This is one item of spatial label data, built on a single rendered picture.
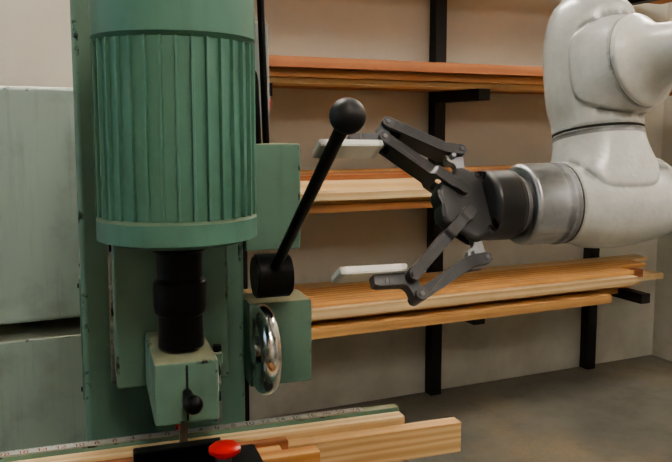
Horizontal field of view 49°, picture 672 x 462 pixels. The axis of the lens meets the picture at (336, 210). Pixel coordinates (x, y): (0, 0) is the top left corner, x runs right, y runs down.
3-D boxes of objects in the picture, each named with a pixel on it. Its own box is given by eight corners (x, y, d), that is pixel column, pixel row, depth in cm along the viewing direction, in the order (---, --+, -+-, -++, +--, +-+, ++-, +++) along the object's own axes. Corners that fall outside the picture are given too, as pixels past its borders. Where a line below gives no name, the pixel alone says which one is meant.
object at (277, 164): (245, 251, 103) (244, 143, 101) (233, 242, 111) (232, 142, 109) (303, 248, 105) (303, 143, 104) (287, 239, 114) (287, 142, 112)
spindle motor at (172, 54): (97, 257, 72) (85, -72, 68) (96, 233, 88) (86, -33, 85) (273, 248, 77) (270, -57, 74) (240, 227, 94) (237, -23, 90)
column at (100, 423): (85, 511, 100) (64, -31, 93) (86, 445, 121) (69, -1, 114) (247, 486, 107) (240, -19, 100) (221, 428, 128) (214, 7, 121)
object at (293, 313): (250, 387, 103) (249, 303, 101) (240, 372, 109) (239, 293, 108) (314, 380, 106) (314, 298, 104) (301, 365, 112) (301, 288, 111)
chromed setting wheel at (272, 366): (263, 410, 95) (262, 316, 94) (244, 379, 107) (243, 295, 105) (285, 407, 96) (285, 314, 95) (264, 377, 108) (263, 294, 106)
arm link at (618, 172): (535, 253, 86) (525, 142, 87) (643, 247, 91) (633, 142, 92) (594, 247, 76) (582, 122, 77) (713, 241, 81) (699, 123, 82)
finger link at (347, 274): (396, 272, 74) (397, 279, 74) (330, 276, 72) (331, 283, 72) (407, 262, 71) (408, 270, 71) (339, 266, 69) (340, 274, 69)
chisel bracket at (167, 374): (155, 441, 79) (153, 365, 78) (146, 397, 92) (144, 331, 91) (223, 432, 81) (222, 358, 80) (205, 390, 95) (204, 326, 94)
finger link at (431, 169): (467, 196, 76) (473, 186, 77) (380, 133, 76) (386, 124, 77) (451, 211, 79) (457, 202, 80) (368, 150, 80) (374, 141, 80)
